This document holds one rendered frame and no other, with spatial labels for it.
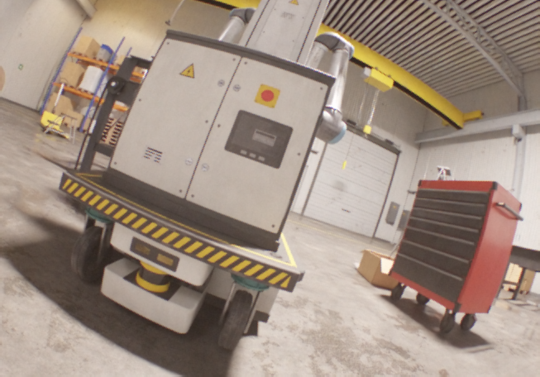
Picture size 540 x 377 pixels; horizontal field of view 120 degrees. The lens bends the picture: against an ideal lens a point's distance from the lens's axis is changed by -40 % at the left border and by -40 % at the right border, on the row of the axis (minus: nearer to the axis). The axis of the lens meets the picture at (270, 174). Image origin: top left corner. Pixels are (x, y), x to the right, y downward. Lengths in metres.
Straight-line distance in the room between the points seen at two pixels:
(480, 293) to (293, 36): 1.82
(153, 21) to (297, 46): 12.97
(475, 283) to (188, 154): 1.61
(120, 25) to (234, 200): 14.24
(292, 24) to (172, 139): 0.91
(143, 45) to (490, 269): 13.65
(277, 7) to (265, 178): 1.02
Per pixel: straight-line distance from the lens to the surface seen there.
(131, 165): 0.78
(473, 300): 1.77
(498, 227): 1.78
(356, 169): 12.71
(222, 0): 9.59
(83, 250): 0.80
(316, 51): 1.66
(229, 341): 0.70
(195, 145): 0.71
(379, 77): 9.72
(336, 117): 1.40
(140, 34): 13.89
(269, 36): 1.33
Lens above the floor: 0.47
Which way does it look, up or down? 4 degrees up
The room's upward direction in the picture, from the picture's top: 20 degrees clockwise
